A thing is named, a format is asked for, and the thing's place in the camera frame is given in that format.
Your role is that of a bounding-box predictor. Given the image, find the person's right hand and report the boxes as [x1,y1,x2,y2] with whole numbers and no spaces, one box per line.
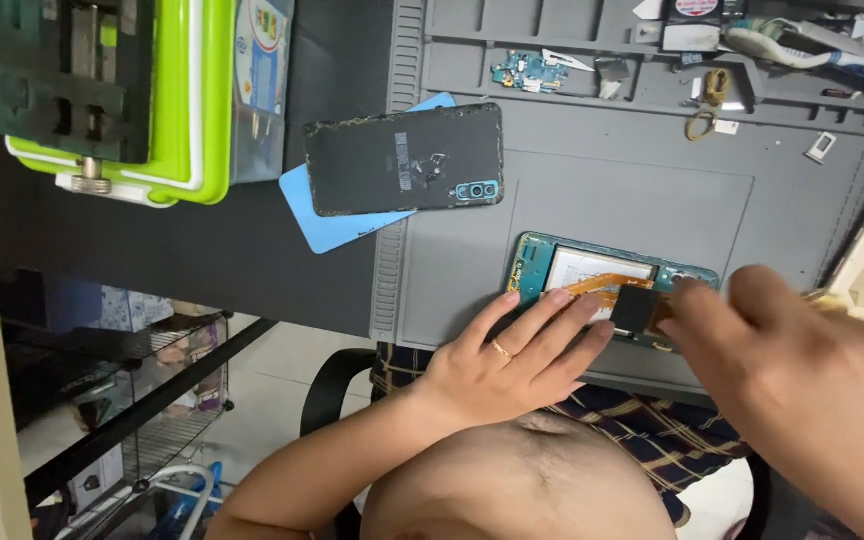
[657,264,864,451]

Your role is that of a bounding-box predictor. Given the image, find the person's left hand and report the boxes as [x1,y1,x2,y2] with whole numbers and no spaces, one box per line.
[418,290,617,430]

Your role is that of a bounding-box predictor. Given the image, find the black square component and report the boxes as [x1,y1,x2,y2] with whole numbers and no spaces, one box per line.
[610,283,664,336]

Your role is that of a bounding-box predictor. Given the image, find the teal smartphone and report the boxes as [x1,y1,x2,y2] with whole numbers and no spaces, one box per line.
[505,231,721,354]

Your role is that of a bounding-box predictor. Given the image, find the plaid shorts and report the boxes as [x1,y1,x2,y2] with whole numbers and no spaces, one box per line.
[369,342,756,526]

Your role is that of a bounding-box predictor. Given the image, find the grey silicone repair mat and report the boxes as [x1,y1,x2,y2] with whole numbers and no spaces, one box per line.
[369,0,864,399]

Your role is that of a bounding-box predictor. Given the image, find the yellow rubber band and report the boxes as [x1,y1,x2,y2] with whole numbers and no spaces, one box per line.
[684,109,718,143]

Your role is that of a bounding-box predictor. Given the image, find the silver sim tray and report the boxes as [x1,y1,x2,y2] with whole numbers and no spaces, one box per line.
[804,132,838,165]

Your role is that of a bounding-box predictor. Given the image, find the brown knotted rubber band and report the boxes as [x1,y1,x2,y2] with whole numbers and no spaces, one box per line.
[702,69,732,108]

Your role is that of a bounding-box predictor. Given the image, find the small metal shield piece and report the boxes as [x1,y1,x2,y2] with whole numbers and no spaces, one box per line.
[595,57,632,100]

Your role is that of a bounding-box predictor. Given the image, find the white plastic pick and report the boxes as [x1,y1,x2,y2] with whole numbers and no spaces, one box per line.
[540,48,597,74]

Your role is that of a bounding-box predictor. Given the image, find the white and blue toothbrush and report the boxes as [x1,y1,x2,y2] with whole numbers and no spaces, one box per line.
[724,18,864,97]

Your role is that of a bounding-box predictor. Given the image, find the black and white glue tube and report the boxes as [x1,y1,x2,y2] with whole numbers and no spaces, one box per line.
[661,0,726,54]

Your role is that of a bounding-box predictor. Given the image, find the small blue circuit board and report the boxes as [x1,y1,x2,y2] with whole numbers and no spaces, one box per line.
[491,50,571,95]

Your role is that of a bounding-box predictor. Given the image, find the black phone back cover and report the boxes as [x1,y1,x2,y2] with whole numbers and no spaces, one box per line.
[304,102,506,219]

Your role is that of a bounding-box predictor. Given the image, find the blue plastic card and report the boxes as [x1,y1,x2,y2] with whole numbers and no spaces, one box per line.
[279,91,457,255]

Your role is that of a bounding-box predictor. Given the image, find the clear plastic box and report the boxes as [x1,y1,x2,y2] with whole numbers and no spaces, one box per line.
[229,0,297,186]

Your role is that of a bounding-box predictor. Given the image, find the green plastic tray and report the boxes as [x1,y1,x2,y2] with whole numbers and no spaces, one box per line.
[4,0,238,209]

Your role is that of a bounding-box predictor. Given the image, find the black phone clamp fixture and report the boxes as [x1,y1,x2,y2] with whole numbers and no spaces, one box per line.
[0,0,157,196]

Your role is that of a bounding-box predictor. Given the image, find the black wire shelf rack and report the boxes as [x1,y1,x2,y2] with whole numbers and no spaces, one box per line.
[0,300,280,540]

